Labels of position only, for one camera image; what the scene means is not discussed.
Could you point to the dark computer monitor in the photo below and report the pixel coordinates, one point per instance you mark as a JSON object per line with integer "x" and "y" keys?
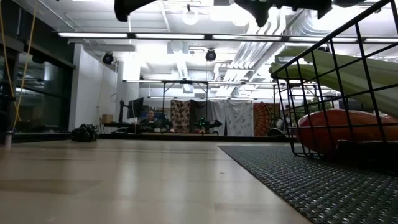
{"x": 136, "y": 108}

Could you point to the white hanging cloth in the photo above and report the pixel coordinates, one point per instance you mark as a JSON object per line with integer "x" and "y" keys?
{"x": 239, "y": 118}

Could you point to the black aluminium table frame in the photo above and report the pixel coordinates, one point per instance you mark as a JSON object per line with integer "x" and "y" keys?
{"x": 186, "y": 137}

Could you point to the dark background desk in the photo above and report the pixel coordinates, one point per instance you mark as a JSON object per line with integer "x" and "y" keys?
{"x": 130, "y": 127}

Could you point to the cardboard box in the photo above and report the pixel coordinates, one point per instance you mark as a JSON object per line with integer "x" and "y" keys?
{"x": 107, "y": 119}

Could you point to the white cylinder post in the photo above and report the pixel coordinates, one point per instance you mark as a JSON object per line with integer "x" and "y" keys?
{"x": 8, "y": 140}

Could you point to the black background frame stand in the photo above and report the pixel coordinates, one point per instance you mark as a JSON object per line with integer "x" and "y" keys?
{"x": 185, "y": 82}

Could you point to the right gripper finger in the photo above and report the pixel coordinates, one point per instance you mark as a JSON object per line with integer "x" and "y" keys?
{"x": 259, "y": 11}
{"x": 311, "y": 4}

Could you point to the grey woven placemat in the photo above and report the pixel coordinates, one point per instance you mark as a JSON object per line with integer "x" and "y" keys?
{"x": 311, "y": 186}

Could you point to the purple elongated vegetable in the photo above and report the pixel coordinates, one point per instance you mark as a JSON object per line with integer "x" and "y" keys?
{"x": 367, "y": 152}

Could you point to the orange mandala hanging cloth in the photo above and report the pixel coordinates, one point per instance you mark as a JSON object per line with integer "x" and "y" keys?
{"x": 264, "y": 119}

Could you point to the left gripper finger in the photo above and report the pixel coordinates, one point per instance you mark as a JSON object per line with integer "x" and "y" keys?
{"x": 124, "y": 9}

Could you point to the white globe ceiling lamp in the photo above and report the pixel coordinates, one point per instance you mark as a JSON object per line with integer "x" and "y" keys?
{"x": 190, "y": 17}

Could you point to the LED light bar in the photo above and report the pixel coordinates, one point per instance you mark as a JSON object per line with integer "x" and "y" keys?
{"x": 169, "y": 36}

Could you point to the brown floral hanging cloth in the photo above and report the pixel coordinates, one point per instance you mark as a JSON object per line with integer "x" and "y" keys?
{"x": 180, "y": 115}

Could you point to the green celery bunch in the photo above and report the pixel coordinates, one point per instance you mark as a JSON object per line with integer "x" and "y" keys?
{"x": 351, "y": 74}

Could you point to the background robot with green lights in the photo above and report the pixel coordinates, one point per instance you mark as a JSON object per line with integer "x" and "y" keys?
{"x": 206, "y": 124}

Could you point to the person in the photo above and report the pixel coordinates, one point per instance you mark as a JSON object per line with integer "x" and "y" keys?
{"x": 150, "y": 116}

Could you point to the red orange mango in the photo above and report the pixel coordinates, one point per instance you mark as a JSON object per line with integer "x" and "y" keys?
{"x": 329, "y": 137}

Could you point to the black ceiling spotlight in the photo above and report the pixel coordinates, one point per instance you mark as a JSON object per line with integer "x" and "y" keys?
{"x": 108, "y": 58}
{"x": 211, "y": 55}

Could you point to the dark grey hanging cloth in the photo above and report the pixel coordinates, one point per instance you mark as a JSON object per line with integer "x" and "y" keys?
{"x": 199, "y": 110}

